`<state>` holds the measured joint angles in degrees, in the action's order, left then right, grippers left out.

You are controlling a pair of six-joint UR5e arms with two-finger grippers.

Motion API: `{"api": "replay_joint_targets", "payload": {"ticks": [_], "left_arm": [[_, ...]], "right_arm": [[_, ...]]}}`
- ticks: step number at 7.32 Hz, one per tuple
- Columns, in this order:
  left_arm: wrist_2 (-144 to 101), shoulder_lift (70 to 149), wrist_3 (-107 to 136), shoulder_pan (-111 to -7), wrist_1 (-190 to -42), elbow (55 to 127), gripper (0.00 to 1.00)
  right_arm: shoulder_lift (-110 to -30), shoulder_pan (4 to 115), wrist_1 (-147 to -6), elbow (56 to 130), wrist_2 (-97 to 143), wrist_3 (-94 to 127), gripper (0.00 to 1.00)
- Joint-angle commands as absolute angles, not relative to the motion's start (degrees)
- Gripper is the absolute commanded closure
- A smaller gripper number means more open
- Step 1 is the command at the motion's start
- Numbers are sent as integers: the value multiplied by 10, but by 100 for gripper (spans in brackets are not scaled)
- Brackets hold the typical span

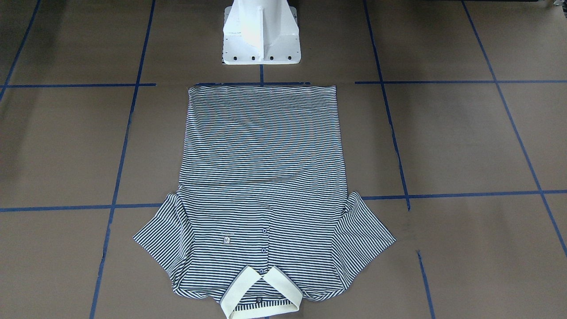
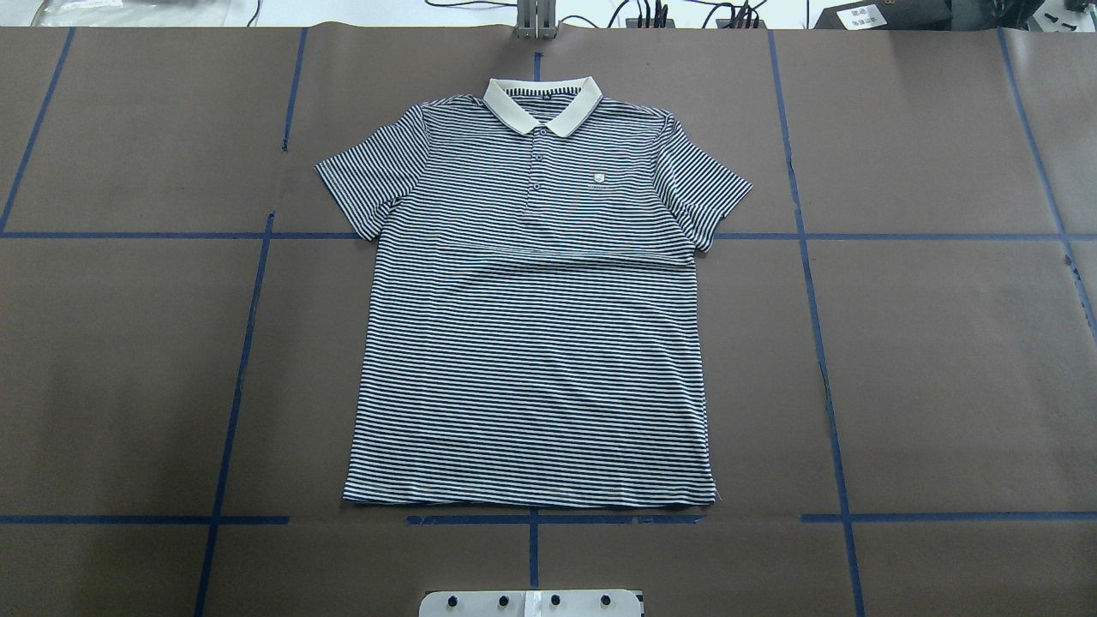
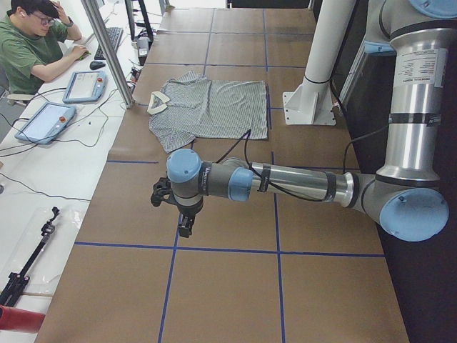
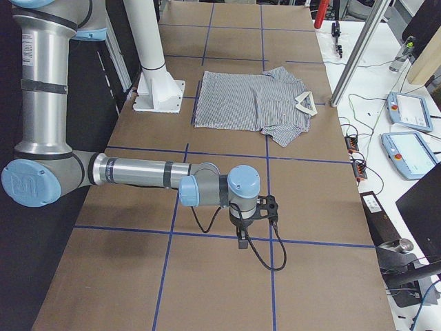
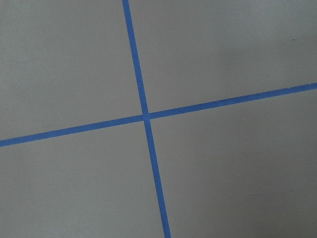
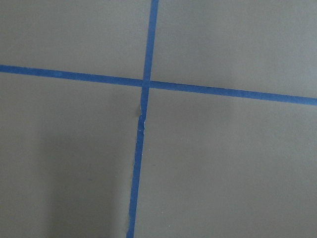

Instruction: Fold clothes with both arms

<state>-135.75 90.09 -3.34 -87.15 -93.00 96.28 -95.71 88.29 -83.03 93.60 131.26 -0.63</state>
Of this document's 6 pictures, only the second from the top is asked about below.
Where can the navy white striped polo shirt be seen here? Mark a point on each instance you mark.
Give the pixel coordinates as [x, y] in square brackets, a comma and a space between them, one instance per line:
[533, 335]

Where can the brown paper table cover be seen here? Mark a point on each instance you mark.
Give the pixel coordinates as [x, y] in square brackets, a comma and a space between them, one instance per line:
[898, 325]

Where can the black device with label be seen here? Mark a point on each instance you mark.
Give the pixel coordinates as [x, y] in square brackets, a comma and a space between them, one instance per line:
[886, 15]

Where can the aluminium frame post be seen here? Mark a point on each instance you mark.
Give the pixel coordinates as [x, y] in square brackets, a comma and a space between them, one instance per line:
[536, 19]

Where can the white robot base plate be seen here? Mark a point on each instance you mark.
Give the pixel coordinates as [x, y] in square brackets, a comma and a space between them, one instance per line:
[582, 602]

